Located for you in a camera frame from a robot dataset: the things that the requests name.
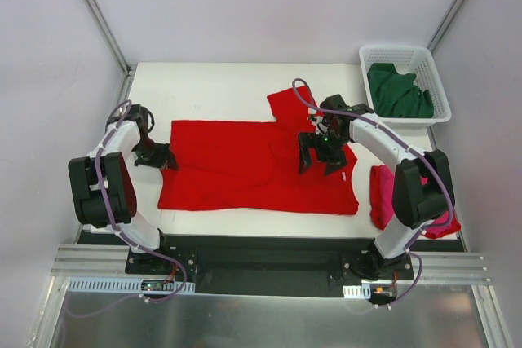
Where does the red t shirt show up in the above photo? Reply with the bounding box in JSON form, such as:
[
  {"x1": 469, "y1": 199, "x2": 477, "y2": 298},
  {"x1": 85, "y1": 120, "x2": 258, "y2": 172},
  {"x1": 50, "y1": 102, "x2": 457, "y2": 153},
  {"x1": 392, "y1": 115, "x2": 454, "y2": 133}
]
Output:
[
  {"x1": 158, "y1": 86, "x2": 359, "y2": 215},
  {"x1": 369, "y1": 165, "x2": 462, "y2": 240}
]

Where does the white plastic basket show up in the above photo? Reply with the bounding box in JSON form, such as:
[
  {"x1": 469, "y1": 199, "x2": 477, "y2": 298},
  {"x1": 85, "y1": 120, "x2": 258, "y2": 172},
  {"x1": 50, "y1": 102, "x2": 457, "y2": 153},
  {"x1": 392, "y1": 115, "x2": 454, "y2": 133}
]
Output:
[{"x1": 359, "y1": 45, "x2": 452, "y2": 130}]

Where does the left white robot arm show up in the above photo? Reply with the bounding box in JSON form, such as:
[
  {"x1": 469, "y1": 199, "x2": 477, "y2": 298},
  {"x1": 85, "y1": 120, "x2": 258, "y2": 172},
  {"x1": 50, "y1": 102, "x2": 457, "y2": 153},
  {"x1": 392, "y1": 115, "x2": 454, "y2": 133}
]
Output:
[{"x1": 68, "y1": 100, "x2": 179, "y2": 274}]

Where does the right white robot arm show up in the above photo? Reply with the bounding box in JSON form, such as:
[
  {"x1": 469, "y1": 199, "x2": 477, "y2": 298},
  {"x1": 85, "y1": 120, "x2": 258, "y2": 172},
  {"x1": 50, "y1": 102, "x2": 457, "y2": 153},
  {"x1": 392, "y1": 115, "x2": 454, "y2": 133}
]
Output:
[{"x1": 298, "y1": 95, "x2": 454, "y2": 280}]

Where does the folded red t shirt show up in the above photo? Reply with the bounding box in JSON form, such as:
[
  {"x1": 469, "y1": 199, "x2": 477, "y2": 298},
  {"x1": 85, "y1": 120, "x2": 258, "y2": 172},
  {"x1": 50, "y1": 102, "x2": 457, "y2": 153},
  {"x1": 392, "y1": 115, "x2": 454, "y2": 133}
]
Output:
[{"x1": 369, "y1": 165, "x2": 462, "y2": 240}]

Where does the green t shirt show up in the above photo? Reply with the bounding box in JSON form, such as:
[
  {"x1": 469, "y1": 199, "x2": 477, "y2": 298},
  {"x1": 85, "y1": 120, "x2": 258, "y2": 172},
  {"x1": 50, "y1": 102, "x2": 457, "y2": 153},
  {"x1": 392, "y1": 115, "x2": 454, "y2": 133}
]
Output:
[{"x1": 367, "y1": 63, "x2": 435, "y2": 118}]

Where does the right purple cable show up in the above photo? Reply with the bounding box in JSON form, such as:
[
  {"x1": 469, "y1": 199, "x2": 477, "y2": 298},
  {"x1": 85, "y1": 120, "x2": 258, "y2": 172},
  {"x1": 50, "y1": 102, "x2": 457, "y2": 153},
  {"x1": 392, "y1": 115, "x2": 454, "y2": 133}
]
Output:
[{"x1": 291, "y1": 77, "x2": 455, "y2": 313}]

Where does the purple cable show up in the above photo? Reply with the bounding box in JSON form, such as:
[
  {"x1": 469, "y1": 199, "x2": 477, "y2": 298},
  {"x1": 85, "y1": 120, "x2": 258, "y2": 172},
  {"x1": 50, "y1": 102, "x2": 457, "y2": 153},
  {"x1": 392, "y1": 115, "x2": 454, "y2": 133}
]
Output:
[
  {"x1": 64, "y1": 99, "x2": 188, "y2": 318},
  {"x1": 291, "y1": 77, "x2": 455, "y2": 313}
]

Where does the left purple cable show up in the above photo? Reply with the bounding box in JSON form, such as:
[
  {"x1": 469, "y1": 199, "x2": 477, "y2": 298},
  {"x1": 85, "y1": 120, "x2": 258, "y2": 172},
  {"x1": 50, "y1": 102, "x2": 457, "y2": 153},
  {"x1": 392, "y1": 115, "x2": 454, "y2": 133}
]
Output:
[{"x1": 64, "y1": 99, "x2": 188, "y2": 318}]

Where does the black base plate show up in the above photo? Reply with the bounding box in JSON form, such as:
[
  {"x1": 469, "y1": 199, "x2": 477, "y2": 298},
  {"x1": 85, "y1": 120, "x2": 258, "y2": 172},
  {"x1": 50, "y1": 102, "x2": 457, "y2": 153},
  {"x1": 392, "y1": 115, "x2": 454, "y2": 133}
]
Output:
[{"x1": 124, "y1": 235, "x2": 414, "y2": 296}]

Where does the right white cable duct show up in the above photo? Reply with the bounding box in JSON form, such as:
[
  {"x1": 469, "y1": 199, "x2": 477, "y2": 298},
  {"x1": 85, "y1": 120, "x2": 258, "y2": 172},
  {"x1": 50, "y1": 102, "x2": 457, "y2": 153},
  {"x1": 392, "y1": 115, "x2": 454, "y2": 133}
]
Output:
[{"x1": 343, "y1": 284, "x2": 371, "y2": 300}]

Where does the white cable duct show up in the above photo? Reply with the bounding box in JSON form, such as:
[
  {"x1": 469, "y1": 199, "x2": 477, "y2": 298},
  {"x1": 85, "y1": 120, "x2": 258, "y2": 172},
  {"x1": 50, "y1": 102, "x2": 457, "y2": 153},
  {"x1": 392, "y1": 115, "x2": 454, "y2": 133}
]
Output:
[
  {"x1": 69, "y1": 277, "x2": 196, "y2": 295},
  {"x1": 343, "y1": 284, "x2": 371, "y2": 300}
]

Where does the aluminium rail frame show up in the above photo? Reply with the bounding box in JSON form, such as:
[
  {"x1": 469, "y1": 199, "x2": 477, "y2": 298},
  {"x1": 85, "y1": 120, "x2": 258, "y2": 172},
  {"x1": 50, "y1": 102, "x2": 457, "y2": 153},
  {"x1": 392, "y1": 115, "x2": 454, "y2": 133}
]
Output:
[{"x1": 52, "y1": 63, "x2": 510, "y2": 347}]

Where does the left white cable duct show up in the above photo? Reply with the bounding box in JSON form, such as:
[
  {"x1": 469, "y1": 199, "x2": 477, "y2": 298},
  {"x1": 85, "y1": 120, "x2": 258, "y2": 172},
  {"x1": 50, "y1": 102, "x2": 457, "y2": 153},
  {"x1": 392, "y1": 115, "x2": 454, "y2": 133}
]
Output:
[{"x1": 69, "y1": 277, "x2": 196, "y2": 295}]

